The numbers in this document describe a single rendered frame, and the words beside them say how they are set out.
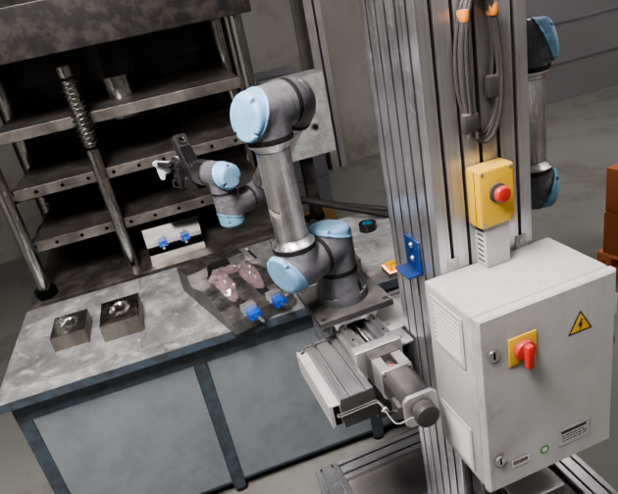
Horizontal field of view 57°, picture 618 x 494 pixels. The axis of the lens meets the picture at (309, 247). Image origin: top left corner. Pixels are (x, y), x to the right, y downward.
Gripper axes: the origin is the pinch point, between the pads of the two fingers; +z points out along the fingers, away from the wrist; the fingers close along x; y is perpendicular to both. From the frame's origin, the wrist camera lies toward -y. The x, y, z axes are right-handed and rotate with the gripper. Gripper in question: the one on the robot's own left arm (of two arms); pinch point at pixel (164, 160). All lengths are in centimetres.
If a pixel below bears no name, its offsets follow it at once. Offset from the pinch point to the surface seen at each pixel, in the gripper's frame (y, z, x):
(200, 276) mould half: 54, 26, 22
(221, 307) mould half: 58, 2, 14
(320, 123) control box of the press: 7, 42, 113
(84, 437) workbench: 99, 29, -36
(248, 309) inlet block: 57, -10, 17
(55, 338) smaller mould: 65, 46, -32
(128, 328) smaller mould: 65, 29, -11
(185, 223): 46, 73, 47
